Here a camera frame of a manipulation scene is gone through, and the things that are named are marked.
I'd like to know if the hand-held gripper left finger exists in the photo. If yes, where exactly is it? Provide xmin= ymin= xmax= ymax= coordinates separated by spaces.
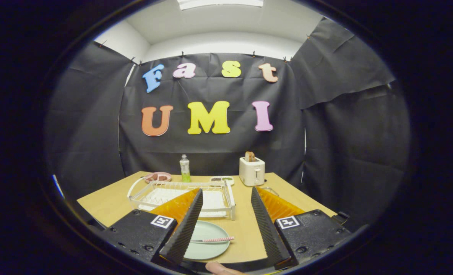
xmin=104 ymin=188 xmax=204 ymax=265

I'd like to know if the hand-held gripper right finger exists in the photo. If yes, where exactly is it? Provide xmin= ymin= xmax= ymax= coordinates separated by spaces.
xmin=250 ymin=186 xmax=352 ymax=267

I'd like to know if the red checkered handle spoon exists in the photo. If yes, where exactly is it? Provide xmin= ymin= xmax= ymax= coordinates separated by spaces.
xmin=190 ymin=236 xmax=235 ymax=243

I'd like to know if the light green plate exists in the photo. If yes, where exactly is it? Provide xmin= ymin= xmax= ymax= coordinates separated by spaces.
xmin=183 ymin=220 xmax=231 ymax=260

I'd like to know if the white dish rack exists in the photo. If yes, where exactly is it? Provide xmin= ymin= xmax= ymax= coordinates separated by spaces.
xmin=127 ymin=176 xmax=236 ymax=221

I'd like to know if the pink plate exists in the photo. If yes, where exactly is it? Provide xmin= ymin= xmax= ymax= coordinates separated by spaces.
xmin=144 ymin=172 xmax=172 ymax=183

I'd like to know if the dish soap bottle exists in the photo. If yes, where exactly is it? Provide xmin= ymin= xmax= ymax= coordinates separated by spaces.
xmin=179 ymin=154 xmax=191 ymax=183

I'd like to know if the white divided condiment dish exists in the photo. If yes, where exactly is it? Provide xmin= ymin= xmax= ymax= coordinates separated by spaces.
xmin=210 ymin=176 xmax=235 ymax=186

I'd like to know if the white toaster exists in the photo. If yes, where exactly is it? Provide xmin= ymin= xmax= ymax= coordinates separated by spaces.
xmin=239 ymin=157 xmax=266 ymax=187

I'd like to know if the black backdrop cloth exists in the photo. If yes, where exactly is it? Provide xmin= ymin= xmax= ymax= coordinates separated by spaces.
xmin=45 ymin=17 xmax=410 ymax=230

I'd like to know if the ceiling light panel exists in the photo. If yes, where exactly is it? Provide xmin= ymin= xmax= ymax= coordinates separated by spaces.
xmin=177 ymin=0 xmax=264 ymax=10

